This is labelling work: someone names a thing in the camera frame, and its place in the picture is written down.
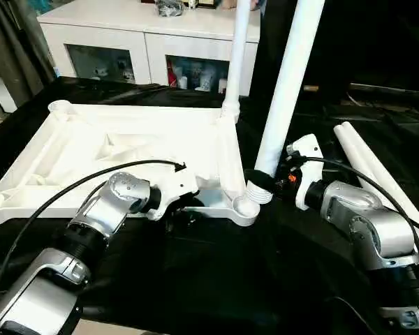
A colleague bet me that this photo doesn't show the white plastic table top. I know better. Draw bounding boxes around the white plastic table top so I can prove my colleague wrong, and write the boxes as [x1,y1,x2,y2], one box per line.
[0,99,262,228]

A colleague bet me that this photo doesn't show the clear glass ornament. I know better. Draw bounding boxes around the clear glass ornament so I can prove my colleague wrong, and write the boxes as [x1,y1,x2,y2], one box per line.
[155,0,186,18]

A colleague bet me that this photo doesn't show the black work mat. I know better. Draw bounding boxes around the black work mat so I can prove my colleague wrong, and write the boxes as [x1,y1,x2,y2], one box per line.
[0,75,419,335]

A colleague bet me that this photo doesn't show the black cabinet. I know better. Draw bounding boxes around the black cabinet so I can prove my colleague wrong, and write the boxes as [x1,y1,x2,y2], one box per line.
[256,0,419,105]

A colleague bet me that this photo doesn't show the grey curtain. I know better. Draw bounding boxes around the grey curtain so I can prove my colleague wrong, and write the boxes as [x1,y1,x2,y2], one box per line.
[0,0,59,118]

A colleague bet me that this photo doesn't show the red bottle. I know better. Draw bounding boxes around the red bottle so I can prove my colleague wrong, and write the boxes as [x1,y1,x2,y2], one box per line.
[166,59,178,87]

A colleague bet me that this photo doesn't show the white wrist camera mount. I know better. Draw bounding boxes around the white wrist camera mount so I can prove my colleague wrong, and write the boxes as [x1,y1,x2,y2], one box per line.
[149,161,200,222]
[285,133,325,212]

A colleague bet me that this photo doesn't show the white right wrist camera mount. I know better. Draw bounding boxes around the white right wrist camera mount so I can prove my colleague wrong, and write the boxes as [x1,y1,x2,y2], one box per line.
[285,133,325,212]

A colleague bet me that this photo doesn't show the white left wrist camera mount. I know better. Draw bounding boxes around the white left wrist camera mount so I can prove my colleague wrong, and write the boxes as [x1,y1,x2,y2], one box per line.
[149,161,200,222]

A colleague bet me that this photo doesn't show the white glass-door cabinet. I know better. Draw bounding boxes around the white glass-door cabinet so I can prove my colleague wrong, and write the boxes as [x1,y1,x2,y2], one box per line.
[36,0,263,98]

